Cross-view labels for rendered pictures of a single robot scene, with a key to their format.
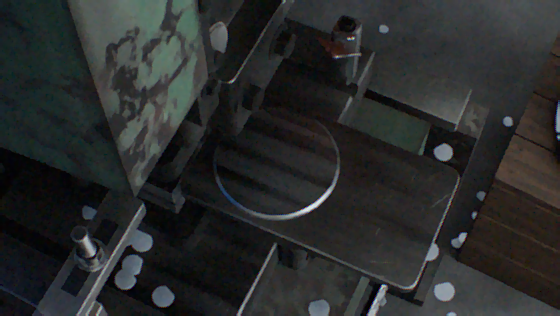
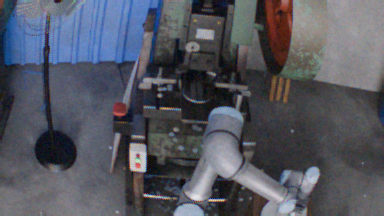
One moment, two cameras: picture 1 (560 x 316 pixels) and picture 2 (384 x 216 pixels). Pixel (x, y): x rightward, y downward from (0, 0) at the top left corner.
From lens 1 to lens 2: 1.78 m
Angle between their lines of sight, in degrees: 40
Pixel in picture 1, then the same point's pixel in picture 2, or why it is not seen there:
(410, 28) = not seen: hidden behind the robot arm
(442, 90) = (251, 137)
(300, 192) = (192, 97)
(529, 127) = not seen: hidden behind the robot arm
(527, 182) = (257, 199)
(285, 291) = (176, 123)
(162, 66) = (172, 25)
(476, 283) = not seen: outside the picture
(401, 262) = (187, 116)
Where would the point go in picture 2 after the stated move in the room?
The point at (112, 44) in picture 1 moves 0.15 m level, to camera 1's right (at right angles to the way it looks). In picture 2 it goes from (166, 14) to (181, 30)
